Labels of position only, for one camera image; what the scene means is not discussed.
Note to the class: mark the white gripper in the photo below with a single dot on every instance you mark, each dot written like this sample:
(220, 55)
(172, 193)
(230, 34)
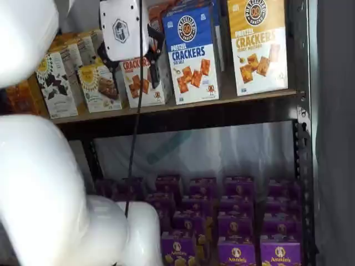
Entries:
(122, 27)

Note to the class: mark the Simple Mills almond bars box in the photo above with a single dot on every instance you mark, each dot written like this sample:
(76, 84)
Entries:
(95, 63)
(97, 91)

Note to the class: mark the white backdrop sheet teal logo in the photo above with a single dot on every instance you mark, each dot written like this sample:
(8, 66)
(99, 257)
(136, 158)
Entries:
(208, 149)

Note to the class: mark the blue pretzel crackers box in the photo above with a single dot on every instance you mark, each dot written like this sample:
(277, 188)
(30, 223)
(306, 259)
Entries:
(219, 33)
(191, 55)

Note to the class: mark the Simple Mills sweet thins box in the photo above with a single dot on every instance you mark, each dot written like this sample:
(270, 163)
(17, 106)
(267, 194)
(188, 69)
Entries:
(86, 50)
(55, 86)
(95, 38)
(72, 59)

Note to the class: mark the yellow pretzel crackers box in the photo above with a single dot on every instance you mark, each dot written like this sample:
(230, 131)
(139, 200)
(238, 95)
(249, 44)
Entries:
(258, 55)

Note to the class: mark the orange brown snack box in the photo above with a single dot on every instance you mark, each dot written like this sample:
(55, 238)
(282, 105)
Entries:
(25, 99)

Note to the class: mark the orange pretzel crackers box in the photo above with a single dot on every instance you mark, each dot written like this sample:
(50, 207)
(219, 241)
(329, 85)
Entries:
(130, 83)
(156, 14)

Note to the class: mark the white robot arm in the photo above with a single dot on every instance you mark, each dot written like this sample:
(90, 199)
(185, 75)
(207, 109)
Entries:
(41, 180)

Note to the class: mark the wooden shelf board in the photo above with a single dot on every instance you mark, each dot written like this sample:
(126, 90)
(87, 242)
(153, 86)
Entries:
(222, 98)

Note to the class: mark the black metal shelf frame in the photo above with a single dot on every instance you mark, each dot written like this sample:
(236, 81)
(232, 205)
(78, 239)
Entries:
(302, 166)

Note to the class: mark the purple Annie's box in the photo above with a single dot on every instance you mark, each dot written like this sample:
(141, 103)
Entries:
(203, 187)
(188, 223)
(283, 188)
(161, 202)
(167, 184)
(166, 221)
(197, 205)
(235, 253)
(237, 205)
(281, 227)
(235, 225)
(280, 255)
(177, 249)
(283, 206)
(238, 187)
(137, 189)
(106, 189)

